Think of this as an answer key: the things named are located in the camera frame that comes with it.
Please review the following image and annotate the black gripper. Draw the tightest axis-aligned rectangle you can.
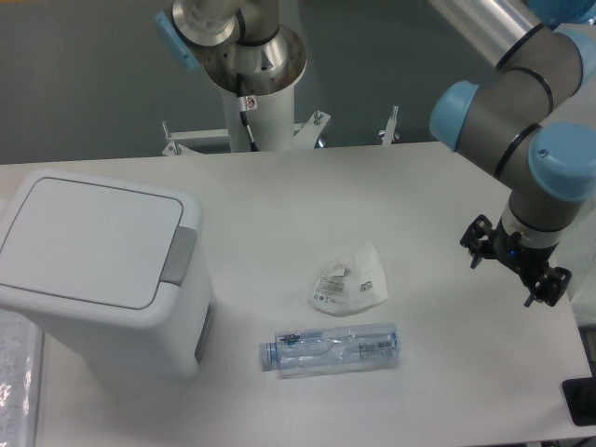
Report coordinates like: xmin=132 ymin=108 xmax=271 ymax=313
xmin=460 ymin=214 xmax=572 ymax=307

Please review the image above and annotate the white plastic trash can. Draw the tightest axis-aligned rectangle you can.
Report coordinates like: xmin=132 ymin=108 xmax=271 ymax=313
xmin=1 ymin=169 xmax=214 ymax=379

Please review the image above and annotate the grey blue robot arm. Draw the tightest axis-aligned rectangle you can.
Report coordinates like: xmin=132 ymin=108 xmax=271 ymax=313
xmin=154 ymin=1 xmax=595 ymax=305

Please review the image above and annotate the black device at edge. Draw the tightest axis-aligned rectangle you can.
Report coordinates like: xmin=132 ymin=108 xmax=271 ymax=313
xmin=562 ymin=377 xmax=595 ymax=427

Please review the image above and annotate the white crumpled plastic wrapper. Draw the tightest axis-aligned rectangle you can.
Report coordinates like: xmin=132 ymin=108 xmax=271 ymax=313
xmin=307 ymin=242 xmax=388 ymax=317

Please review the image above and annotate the clear plastic water bottle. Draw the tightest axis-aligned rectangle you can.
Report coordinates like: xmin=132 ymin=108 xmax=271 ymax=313
xmin=259 ymin=322 xmax=400 ymax=378

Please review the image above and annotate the blue water jug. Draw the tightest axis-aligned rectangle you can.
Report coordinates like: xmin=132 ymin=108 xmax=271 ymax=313
xmin=525 ymin=0 xmax=595 ymax=29

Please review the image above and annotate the clear plastic paper sleeve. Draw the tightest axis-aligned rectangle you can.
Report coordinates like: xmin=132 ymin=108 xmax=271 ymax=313
xmin=1 ymin=310 xmax=44 ymax=446

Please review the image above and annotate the white pedestal base frame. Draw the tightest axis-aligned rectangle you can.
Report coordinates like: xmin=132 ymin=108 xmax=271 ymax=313
xmin=160 ymin=104 xmax=402 ymax=156

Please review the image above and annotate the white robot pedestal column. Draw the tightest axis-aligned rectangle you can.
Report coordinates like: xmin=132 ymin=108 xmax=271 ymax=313
xmin=221 ymin=88 xmax=294 ymax=153

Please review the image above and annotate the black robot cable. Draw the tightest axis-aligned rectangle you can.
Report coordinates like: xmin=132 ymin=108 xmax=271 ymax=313
xmin=236 ymin=73 xmax=260 ymax=153

